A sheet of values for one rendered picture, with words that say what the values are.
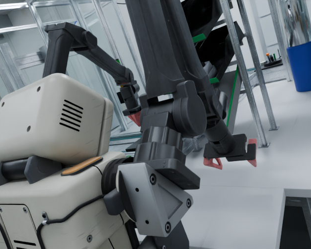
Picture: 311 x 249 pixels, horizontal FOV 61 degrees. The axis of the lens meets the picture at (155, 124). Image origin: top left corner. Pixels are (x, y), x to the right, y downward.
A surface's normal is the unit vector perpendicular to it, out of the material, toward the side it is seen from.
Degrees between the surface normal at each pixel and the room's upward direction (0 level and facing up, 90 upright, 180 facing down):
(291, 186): 0
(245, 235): 0
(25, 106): 47
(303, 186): 0
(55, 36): 57
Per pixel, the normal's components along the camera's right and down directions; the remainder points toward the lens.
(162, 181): 0.81, -0.17
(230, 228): -0.35, -0.91
